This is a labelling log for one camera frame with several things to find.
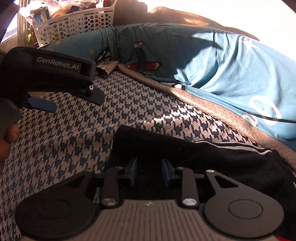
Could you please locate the white perforated laundry basket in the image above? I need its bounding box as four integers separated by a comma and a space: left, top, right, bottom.
20, 1, 117, 47

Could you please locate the person's left hand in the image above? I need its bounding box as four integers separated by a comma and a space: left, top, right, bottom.
0, 125, 20, 173

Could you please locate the black garment with white stripes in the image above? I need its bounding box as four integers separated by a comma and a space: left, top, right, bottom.
106, 126, 295, 240

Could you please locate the houndstooth blue beige mattress cover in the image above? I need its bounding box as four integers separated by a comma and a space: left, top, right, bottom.
1, 66, 295, 240

